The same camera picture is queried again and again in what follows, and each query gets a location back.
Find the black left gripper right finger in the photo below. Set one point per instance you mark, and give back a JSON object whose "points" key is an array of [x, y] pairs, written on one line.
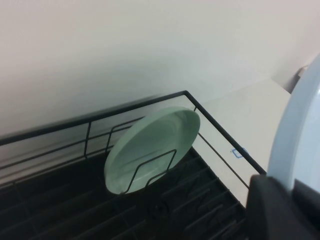
{"points": [[311, 207]]}

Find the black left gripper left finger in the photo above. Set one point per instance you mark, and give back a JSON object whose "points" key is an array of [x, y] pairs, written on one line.
{"points": [[270, 212]]}

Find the light blue round plate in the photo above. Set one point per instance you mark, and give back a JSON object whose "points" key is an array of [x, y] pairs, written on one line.
{"points": [[295, 125]]}

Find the green round plate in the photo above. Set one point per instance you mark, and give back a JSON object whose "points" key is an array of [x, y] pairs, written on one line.
{"points": [[150, 140]]}

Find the black round drain plug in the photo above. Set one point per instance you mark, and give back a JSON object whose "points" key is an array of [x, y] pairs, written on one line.
{"points": [[158, 208]]}

